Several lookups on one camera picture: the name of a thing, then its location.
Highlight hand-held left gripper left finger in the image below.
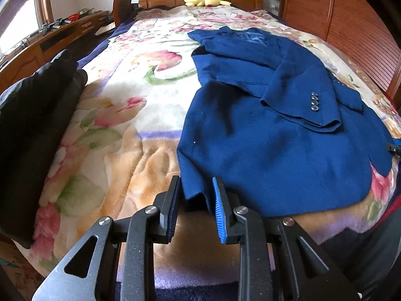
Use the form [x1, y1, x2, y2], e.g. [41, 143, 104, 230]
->
[31, 176, 181, 301]

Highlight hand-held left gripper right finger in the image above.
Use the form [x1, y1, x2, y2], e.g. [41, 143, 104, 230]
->
[212, 176, 361, 301]

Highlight blue suit jacket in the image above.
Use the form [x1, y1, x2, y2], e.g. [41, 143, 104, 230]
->
[176, 27, 396, 217]

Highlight black folded clothes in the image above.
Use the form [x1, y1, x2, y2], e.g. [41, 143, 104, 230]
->
[0, 49, 88, 248]

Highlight floral blanket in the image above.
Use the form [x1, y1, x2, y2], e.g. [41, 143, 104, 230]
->
[31, 5, 401, 289]

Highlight person's dark trousers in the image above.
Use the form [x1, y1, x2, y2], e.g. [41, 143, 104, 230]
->
[354, 222, 401, 301]

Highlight wooden slatted wardrobe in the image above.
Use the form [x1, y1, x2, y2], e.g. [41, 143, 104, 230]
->
[270, 0, 401, 101]

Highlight white cloth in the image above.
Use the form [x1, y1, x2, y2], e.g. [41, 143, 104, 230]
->
[94, 23, 115, 36]

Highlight wooden desk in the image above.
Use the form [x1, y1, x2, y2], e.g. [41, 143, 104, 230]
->
[0, 9, 115, 82]

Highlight wooden chair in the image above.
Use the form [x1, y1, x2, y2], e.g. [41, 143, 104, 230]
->
[113, 0, 135, 27]

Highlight black gadget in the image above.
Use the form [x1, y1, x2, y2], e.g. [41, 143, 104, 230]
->
[42, 19, 68, 33]

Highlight window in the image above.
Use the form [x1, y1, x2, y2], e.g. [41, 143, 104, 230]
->
[0, 0, 54, 54]

